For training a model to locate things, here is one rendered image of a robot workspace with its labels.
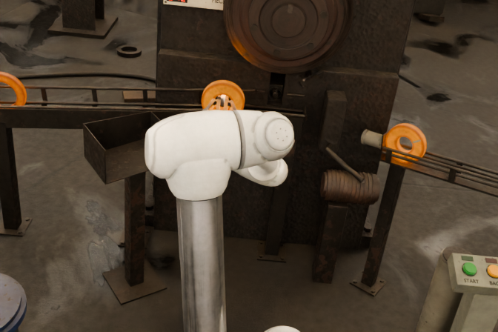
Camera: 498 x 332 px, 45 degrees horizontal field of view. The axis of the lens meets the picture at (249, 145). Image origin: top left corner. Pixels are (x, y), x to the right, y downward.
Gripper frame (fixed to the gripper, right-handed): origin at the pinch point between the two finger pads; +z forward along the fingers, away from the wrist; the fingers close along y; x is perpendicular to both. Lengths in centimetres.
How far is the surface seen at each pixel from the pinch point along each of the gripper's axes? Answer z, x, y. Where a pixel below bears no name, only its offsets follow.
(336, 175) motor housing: 4, -32, 46
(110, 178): -22.3, -24.2, -35.7
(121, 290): -18, -83, -34
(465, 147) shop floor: 136, -92, 150
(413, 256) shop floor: 23, -86, 94
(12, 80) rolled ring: 20, -12, -84
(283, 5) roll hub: 10.6, 32.0, 17.7
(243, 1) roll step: 16.2, 29.9, 3.9
